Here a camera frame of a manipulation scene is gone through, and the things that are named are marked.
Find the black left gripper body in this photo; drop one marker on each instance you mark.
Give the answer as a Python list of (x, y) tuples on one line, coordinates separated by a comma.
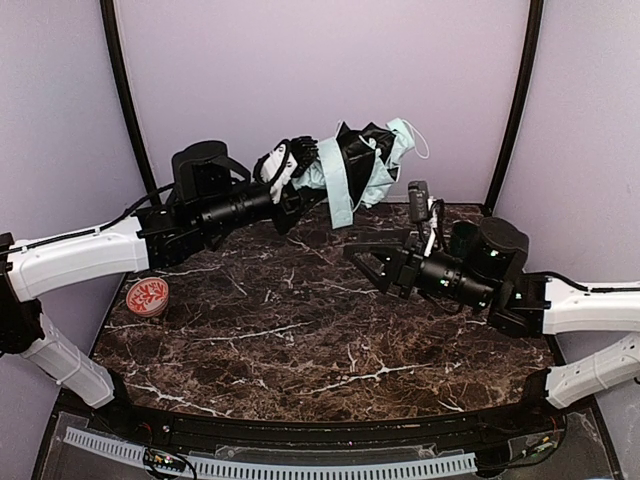
[(289, 206)]

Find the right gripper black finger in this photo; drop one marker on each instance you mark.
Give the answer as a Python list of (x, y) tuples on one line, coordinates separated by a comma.
[(380, 266), (386, 241)]

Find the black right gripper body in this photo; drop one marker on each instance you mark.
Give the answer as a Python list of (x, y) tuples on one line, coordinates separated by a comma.
[(401, 273)]

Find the mint and black folding umbrella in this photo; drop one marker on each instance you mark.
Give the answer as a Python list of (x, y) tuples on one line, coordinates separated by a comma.
[(358, 167)]

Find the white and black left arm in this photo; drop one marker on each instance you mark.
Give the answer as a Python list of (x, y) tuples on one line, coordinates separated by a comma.
[(210, 197)]

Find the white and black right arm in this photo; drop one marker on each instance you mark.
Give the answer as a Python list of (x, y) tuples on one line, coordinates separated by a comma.
[(489, 277)]

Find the dark green marbled mug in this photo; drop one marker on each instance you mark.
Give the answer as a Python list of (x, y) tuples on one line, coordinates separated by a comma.
[(462, 237)]

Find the red patterned round bowl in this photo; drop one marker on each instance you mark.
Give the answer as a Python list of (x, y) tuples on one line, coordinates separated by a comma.
[(148, 297)]

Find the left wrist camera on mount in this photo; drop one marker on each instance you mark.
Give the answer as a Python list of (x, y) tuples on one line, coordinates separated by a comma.
[(289, 159)]

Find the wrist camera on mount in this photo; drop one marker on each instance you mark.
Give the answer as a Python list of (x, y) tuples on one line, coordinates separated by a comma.
[(427, 214), (289, 159)]

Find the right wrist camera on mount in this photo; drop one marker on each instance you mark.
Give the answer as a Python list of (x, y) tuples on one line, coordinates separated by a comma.
[(427, 214)]

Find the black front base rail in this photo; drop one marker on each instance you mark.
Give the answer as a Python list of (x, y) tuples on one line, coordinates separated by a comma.
[(489, 432)]

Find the grey slotted cable duct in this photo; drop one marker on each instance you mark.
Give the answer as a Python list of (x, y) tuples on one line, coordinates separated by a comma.
[(246, 463)]

